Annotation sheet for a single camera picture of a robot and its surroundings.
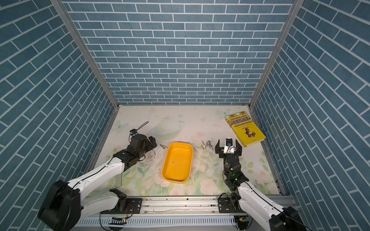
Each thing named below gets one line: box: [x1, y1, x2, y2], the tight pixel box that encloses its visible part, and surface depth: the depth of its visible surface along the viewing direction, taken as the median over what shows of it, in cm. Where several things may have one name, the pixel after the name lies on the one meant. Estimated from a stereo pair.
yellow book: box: [224, 111, 267, 148], surface depth 104 cm
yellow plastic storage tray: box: [161, 141, 194, 184], surface depth 90 cm
